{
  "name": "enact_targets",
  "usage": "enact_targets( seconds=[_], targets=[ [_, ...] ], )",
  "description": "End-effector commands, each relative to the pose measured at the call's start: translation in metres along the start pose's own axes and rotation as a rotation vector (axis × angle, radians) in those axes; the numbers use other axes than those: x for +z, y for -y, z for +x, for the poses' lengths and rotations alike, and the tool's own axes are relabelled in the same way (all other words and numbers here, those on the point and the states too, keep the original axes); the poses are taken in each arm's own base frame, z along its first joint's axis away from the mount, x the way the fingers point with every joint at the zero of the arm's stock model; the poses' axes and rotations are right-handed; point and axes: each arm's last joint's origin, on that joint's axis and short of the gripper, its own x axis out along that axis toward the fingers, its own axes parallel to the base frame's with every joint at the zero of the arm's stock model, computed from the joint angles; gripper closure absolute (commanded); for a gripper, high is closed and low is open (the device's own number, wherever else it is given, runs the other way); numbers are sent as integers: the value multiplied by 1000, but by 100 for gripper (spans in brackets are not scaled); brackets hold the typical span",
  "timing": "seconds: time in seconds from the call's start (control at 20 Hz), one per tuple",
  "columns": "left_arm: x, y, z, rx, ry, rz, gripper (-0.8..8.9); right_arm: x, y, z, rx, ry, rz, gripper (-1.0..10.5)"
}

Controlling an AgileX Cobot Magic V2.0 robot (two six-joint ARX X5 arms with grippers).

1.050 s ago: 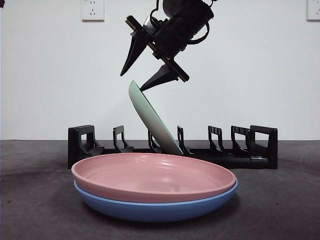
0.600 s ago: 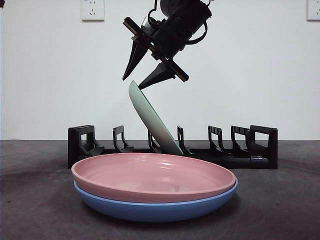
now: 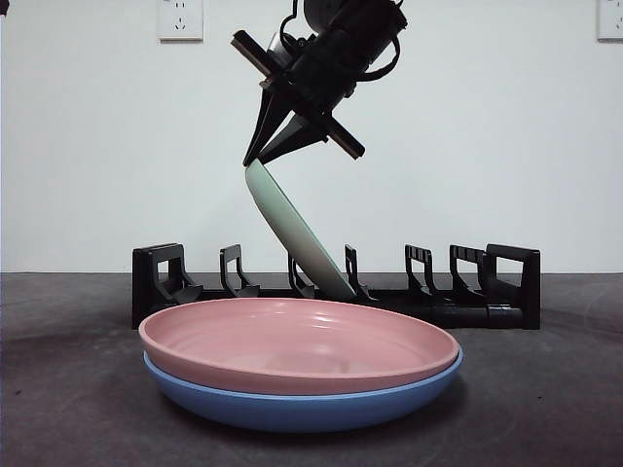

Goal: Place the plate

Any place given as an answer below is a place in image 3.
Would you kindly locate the pink plate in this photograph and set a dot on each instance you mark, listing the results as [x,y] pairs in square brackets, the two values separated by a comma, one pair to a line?
[292,360]

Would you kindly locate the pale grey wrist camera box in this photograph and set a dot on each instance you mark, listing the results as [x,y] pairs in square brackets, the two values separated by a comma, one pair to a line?
[276,47]

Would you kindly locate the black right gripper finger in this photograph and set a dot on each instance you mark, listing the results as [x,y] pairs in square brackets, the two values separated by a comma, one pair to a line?
[265,131]
[297,138]

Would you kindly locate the white wall socket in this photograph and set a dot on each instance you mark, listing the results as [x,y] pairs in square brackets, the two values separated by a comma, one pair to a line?
[180,19]
[611,19]

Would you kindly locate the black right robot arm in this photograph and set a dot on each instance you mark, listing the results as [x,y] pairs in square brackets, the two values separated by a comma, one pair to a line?
[365,24]

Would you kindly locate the black plate rack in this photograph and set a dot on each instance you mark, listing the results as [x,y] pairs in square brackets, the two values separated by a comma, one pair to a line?
[511,311]

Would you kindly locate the blue plate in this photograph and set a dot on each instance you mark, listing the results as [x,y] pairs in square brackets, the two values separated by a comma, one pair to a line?
[302,413]

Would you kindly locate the green plate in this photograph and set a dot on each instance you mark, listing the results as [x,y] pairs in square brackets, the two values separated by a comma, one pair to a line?
[287,228]

